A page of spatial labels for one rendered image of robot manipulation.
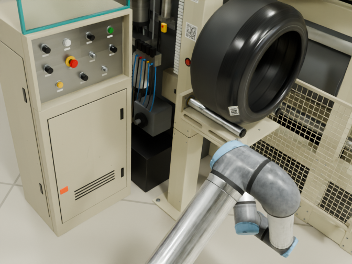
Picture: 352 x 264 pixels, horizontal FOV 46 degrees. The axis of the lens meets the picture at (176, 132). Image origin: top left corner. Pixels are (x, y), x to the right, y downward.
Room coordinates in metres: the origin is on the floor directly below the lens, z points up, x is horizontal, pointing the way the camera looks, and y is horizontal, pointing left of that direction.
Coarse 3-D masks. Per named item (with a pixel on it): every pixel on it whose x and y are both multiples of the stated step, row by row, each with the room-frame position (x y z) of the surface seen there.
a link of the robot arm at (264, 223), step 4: (260, 212) 1.19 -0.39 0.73; (260, 216) 1.13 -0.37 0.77; (264, 216) 1.15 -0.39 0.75; (260, 220) 1.11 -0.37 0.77; (264, 220) 1.12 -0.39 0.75; (260, 224) 1.10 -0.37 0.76; (264, 224) 1.11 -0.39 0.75; (260, 228) 1.09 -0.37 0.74; (264, 228) 1.09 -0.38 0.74; (260, 232) 1.08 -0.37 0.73; (256, 236) 1.09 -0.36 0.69; (260, 236) 1.08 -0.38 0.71
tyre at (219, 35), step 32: (256, 0) 1.69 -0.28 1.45; (224, 32) 1.55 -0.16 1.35; (256, 32) 1.50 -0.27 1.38; (288, 32) 1.86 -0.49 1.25; (192, 64) 1.57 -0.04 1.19; (224, 64) 1.46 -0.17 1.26; (256, 64) 1.47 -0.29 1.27; (288, 64) 1.84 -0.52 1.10; (224, 96) 1.43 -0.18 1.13; (256, 96) 1.78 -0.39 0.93
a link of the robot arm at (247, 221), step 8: (240, 208) 1.09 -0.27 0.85; (248, 208) 1.09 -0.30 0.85; (256, 208) 1.11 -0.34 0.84; (240, 216) 1.07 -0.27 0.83; (248, 216) 1.06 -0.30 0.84; (256, 216) 1.08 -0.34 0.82; (240, 224) 1.04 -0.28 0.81; (248, 224) 1.04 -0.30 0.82; (256, 224) 1.05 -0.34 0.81; (240, 232) 1.03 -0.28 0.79; (248, 232) 1.02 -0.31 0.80; (256, 232) 1.03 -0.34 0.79
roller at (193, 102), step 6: (192, 102) 1.70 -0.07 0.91; (198, 102) 1.69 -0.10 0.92; (198, 108) 1.67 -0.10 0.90; (204, 108) 1.65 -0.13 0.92; (204, 114) 1.64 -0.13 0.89; (210, 114) 1.62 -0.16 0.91; (216, 114) 1.60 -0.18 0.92; (216, 120) 1.58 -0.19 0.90; (222, 120) 1.57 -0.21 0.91; (228, 120) 1.56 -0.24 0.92; (228, 126) 1.54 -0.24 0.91; (234, 126) 1.52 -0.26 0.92; (240, 126) 1.52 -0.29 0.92; (234, 132) 1.51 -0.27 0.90; (240, 132) 1.49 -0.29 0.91
